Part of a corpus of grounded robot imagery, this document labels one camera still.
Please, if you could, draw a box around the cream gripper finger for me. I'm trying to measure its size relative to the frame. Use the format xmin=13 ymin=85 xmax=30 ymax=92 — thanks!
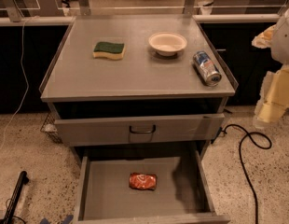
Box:
xmin=253 ymin=64 xmax=289 ymax=129
xmin=252 ymin=25 xmax=276 ymax=49

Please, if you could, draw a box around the red coke can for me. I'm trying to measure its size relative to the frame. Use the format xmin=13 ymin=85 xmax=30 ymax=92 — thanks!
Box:
xmin=129 ymin=173 xmax=157 ymax=190

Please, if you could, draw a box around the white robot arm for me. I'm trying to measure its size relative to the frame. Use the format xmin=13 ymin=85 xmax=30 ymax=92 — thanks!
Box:
xmin=252 ymin=8 xmax=289 ymax=129

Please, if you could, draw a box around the blue silver soda can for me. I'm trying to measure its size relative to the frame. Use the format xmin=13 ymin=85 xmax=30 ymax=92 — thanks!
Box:
xmin=193 ymin=51 xmax=222 ymax=86

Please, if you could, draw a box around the grey metal drawer cabinet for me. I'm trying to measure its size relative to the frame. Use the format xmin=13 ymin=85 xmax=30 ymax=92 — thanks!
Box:
xmin=38 ymin=14 xmax=240 ymax=224

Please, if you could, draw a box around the grey top drawer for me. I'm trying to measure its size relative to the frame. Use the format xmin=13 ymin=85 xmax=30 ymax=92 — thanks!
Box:
xmin=55 ymin=114 xmax=225 ymax=147

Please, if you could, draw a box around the grey open middle drawer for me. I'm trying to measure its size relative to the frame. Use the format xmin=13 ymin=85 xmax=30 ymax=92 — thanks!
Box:
xmin=74 ymin=149 xmax=229 ymax=224

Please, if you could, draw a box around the white bowl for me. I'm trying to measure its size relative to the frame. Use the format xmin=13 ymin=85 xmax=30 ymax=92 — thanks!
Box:
xmin=148 ymin=32 xmax=187 ymax=57

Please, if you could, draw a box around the green yellow sponge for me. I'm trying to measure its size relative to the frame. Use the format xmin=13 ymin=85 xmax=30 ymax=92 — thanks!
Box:
xmin=93 ymin=41 xmax=125 ymax=60

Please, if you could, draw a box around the black bar on floor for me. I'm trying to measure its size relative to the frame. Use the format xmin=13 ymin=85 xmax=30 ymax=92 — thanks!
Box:
xmin=2 ymin=171 xmax=29 ymax=224

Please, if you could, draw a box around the black floor cable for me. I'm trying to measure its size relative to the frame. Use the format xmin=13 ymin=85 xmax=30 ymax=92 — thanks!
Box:
xmin=220 ymin=123 xmax=273 ymax=224

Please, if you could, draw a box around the black drawer handle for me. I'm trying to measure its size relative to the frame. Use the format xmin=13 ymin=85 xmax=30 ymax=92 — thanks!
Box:
xmin=129 ymin=125 xmax=157 ymax=134

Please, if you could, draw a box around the wire basket behind cabinet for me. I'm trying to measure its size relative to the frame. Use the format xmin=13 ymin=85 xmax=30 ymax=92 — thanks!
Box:
xmin=40 ymin=113 xmax=62 ymax=144

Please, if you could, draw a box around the white hanging cable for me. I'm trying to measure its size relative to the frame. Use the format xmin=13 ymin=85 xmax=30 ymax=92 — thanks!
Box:
xmin=0 ymin=15 xmax=40 ymax=156

